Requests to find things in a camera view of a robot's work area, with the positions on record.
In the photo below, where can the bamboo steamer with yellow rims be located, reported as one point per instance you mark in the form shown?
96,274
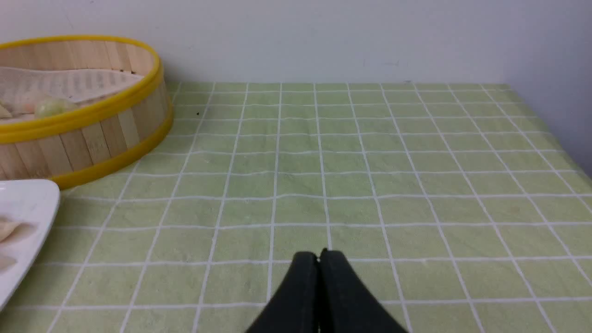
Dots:
99,138

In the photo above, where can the white square plate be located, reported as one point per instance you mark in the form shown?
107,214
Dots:
28,209

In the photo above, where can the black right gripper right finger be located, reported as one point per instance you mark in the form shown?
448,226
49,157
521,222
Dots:
346,305

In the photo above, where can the white dumpling plate edge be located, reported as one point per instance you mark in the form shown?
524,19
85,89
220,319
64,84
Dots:
12,231

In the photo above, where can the green checkered tablecloth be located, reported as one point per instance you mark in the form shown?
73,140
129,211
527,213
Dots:
453,202

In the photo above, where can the green dumpling in steamer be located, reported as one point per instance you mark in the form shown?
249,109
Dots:
52,106

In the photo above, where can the white steamer liner cloth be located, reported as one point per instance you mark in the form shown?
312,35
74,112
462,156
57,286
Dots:
21,89

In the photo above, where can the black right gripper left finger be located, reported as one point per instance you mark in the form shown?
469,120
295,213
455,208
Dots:
293,306

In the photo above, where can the white dumpling lower plate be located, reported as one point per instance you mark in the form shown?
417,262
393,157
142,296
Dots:
6,263

